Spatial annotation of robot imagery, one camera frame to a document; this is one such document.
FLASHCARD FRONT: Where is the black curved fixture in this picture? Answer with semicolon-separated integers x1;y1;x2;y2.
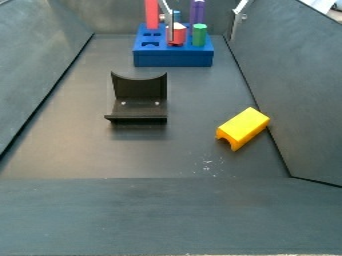
104;73;169;123

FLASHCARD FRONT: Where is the blue shape sorter base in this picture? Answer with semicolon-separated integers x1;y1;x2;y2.
132;23;214;67

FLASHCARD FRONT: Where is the light blue cylinder block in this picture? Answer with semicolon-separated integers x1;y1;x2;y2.
173;10;181;23

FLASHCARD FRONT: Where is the green cylinder block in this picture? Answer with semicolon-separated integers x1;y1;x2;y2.
193;23;207;47

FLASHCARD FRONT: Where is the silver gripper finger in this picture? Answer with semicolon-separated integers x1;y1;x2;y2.
158;0;174;43
230;0;249;39

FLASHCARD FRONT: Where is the purple star prism block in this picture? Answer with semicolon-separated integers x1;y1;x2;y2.
190;0;206;25

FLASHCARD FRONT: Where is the red rounded wedge block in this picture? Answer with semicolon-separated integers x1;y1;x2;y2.
166;22;187;46

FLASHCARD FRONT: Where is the tall red rectangular block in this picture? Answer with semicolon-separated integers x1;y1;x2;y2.
144;0;159;29

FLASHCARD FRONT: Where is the yellow arch block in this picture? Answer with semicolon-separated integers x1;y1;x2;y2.
215;107;270;151

